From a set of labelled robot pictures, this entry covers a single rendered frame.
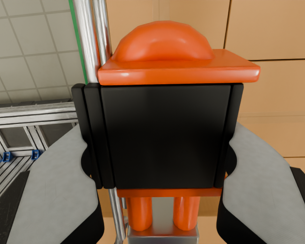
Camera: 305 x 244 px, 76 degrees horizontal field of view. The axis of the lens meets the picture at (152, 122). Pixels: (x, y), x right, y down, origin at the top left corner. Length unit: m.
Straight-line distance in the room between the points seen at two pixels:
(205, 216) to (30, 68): 1.26
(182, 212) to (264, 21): 0.62
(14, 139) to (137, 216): 1.31
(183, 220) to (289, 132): 0.78
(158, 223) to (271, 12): 0.65
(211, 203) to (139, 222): 0.28
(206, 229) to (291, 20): 0.61
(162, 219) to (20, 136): 1.27
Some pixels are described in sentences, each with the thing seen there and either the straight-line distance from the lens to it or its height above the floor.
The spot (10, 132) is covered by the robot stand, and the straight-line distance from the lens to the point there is 1.43.
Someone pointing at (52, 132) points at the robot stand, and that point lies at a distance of 1.30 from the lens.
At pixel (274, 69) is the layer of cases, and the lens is 0.77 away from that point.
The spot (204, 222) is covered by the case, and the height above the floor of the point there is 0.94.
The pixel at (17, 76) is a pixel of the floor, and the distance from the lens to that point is 1.49.
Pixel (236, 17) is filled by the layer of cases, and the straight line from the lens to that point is 0.68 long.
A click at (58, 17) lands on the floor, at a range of 1.28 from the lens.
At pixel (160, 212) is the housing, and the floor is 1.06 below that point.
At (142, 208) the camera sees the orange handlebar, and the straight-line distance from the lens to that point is 0.17.
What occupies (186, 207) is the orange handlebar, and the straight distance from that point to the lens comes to 0.17.
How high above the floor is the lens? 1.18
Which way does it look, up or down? 61 degrees down
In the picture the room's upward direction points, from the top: 180 degrees counter-clockwise
